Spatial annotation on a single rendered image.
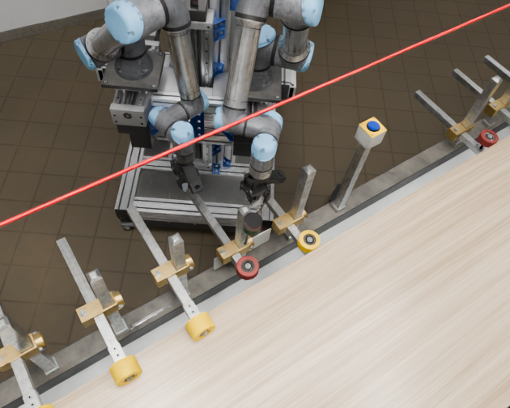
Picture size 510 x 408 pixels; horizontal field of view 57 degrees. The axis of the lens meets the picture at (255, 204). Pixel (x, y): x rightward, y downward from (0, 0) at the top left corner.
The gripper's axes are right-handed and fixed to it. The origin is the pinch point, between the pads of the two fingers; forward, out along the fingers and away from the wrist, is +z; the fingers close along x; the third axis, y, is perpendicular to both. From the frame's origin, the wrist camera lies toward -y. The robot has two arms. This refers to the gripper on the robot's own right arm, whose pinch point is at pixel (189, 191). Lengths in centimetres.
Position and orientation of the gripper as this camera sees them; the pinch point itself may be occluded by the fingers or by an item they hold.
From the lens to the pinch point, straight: 188.0
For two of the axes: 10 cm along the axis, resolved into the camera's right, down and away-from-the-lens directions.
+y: -5.5, -7.3, 4.1
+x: -8.3, 4.3, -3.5
